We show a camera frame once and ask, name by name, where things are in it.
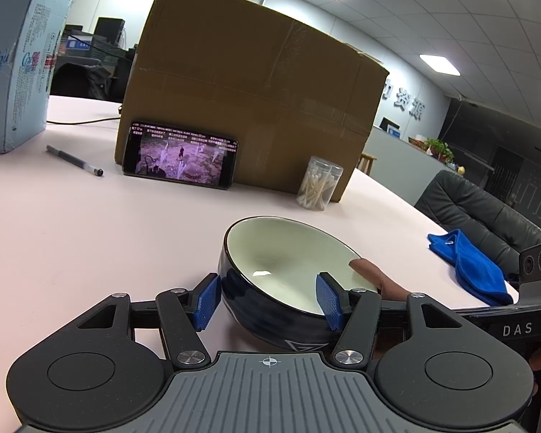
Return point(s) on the black leather chair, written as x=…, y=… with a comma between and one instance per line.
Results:
x=495, y=228

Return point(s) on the brown cleaning cloth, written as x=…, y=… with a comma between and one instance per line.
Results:
x=388, y=289

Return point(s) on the large brown cardboard box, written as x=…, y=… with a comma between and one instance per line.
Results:
x=286, y=92

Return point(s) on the dark blue ceramic bowl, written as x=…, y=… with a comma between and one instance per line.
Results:
x=268, y=268

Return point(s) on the light blue tissue carton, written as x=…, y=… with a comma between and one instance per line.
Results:
x=30, y=33

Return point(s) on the blue cloth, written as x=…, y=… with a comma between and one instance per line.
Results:
x=475, y=272

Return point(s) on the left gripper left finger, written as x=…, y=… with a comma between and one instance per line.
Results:
x=183, y=314

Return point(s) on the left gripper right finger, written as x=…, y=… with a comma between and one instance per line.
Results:
x=353, y=315

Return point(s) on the clear jar of cotton swabs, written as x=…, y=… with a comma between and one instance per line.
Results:
x=319, y=183

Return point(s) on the black pen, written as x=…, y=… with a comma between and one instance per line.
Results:
x=77, y=162

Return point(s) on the green potted plant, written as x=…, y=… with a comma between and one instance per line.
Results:
x=440, y=150

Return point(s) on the black smartphone showing video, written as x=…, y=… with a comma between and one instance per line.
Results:
x=179, y=155

